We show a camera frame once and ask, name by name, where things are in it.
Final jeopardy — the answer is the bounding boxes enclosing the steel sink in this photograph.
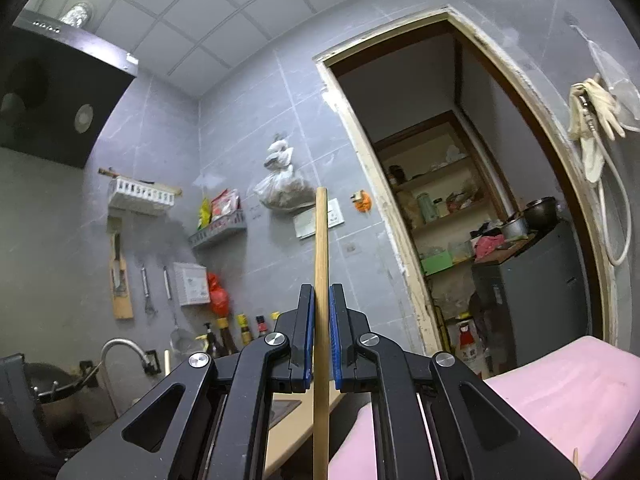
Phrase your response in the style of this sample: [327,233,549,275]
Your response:
[270,397,303,428]

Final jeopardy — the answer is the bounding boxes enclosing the white wall box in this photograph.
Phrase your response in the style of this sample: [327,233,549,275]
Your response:
[173,262,211,307]

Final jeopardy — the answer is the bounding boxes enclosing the black pot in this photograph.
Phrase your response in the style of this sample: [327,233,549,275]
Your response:
[522,197,558,231]

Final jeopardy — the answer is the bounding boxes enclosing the white mesh bag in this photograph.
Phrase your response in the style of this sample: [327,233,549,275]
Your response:
[587,40,640,133]

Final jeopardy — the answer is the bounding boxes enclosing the hanging clear plastic bag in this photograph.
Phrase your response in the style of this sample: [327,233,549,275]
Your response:
[252,140,313,213]

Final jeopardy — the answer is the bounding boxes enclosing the pink cloth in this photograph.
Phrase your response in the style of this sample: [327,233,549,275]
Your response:
[475,235,506,258]

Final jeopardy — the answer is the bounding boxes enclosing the pink floral tablecloth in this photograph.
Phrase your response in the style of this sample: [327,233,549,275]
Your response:
[327,335,640,480]

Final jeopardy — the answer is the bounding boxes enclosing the foil exhaust duct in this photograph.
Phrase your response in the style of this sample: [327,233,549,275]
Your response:
[60,2,96,28]

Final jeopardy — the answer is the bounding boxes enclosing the wooden wall knife holder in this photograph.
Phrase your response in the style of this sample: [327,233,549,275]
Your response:
[107,215,134,320]

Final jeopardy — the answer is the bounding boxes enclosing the black wok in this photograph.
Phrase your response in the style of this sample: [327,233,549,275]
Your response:
[22,360,96,411]

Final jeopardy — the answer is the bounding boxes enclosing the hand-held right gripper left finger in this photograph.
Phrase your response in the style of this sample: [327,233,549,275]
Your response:
[56,284,316,480]

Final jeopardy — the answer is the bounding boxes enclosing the red snack packet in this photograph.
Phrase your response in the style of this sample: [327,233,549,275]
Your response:
[211,189,241,221]

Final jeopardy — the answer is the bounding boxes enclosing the green box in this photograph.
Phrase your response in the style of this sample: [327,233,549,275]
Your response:
[420,252,453,276]

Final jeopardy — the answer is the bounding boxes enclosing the green canister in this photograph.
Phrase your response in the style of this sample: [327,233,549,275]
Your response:
[417,192,436,226]

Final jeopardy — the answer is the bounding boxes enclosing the worn door frame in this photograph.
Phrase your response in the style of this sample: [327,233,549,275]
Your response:
[312,5,621,361]

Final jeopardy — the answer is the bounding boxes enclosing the white wall switch panel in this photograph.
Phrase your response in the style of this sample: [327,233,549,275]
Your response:
[293,199,345,239]

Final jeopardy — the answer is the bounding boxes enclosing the row of sauce bottles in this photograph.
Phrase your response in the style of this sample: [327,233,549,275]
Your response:
[197,311,283,358]

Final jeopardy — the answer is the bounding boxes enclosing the red label bottle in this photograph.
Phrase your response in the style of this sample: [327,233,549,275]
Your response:
[457,320,488,376]

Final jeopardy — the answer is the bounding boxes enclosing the wooden shelf unit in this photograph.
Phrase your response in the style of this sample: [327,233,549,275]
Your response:
[372,110,506,281]

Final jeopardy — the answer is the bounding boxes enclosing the cream rubber gloves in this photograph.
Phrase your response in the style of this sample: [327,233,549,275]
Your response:
[567,74,626,183]

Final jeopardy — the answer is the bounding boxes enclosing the white wall basket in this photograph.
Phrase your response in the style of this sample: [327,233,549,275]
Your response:
[98,169,182,213]

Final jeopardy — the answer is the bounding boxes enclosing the beige kitchen counter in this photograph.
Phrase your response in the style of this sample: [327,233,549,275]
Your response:
[264,391,346,477]

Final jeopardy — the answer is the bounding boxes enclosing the hanging metal kitchen tool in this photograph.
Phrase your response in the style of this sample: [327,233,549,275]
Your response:
[140,265,155,317]

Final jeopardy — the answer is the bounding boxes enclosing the grey fridge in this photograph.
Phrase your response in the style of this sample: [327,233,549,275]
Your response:
[472,220,591,376]

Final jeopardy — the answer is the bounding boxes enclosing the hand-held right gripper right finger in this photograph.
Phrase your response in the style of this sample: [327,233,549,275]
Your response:
[329,284,583,480]

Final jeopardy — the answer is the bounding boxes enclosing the white hose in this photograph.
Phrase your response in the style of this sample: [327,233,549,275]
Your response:
[580,95,633,266]

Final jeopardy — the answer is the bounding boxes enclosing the hanging metal strainer ladle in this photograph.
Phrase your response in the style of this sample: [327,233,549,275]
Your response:
[162,266,196,353]

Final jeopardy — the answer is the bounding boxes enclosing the red plastic bag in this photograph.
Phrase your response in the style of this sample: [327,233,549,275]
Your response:
[207,274,231,317]

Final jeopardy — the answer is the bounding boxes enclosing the metal pot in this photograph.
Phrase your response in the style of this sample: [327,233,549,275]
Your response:
[500,217,526,241]

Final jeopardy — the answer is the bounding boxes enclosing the metal faucet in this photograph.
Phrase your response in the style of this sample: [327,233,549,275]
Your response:
[100,338,161,416]

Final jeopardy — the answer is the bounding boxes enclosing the black range hood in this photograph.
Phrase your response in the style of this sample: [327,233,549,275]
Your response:
[0,2,138,168]

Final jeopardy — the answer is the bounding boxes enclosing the grey wall shelf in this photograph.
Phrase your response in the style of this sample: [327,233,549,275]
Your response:
[189,210,247,250]

